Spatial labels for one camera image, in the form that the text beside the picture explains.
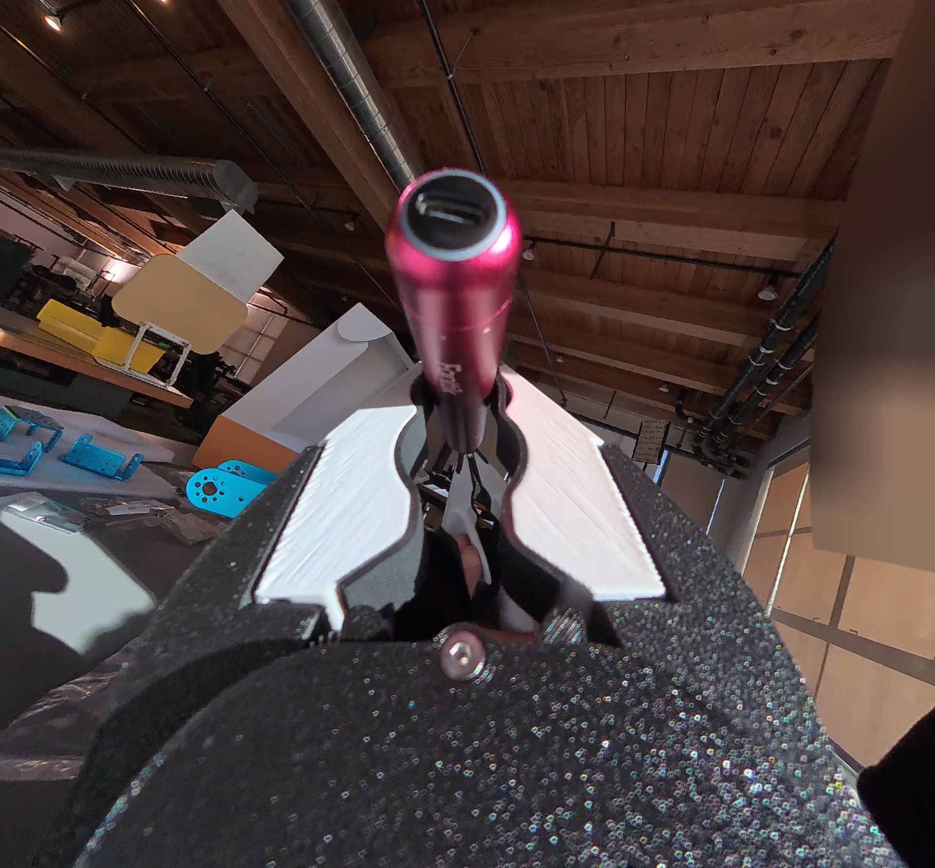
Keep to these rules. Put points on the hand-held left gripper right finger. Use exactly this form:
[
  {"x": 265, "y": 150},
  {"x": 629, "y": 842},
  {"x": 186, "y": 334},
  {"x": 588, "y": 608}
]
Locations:
[{"x": 577, "y": 503}]

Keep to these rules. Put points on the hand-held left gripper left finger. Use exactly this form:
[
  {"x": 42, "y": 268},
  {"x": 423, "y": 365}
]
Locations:
[{"x": 329, "y": 517}]

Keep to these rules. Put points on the blue robot arm base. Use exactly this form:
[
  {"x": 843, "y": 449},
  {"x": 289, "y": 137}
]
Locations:
[{"x": 219, "y": 488}]

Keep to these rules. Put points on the red electric screwdriver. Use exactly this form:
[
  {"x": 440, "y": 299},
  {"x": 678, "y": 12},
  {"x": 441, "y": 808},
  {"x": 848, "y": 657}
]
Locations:
[{"x": 453, "y": 284}]

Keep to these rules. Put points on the grey desk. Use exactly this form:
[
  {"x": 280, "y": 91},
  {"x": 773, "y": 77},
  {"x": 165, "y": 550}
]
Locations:
[{"x": 95, "y": 590}]

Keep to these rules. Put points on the wood-edged background desk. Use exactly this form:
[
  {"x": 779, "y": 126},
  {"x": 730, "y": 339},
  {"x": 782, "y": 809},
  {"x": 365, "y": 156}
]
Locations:
[{"x": 66, "y": 364}]

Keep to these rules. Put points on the orange and white cardboard box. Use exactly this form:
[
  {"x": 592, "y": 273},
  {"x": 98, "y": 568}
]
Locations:
[{"x": 307, "y": 400}]

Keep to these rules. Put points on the pile of small screw bags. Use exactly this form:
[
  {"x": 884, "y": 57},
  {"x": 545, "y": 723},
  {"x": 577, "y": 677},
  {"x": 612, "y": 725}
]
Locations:
[{"x": 124, "y": 511}]

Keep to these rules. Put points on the white foam sheet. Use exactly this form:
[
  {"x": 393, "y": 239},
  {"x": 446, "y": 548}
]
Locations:
[{"x": 80, "y": 488}]

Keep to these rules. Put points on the black ceiling pipes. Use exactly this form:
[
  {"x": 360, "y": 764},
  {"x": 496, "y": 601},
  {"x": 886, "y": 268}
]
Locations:
[{"x": 774, "y": 342}]

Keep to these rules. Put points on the yellow bin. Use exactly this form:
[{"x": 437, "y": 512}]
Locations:
[{"x": 80, "y": 331}]

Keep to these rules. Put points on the tan window blind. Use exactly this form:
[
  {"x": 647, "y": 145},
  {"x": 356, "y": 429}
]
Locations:
[{"x": 862, "y": 627}]

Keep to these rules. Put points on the clear plastic bag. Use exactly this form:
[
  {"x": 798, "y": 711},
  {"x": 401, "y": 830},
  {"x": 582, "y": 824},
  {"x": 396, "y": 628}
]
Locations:
[{"x": 44, "y": 729}]

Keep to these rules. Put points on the long blue U bracket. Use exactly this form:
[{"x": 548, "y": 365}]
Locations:
[{"x": 102, "y": 457}]

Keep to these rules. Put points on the small blue U bracket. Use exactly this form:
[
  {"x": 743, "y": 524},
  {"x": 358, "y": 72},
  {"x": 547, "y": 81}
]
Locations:
[{"x": 18, "y": 460}]

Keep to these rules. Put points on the blue perforated bracket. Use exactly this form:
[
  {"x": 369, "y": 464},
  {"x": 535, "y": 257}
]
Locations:
[{"x": 25, "y": 424}]

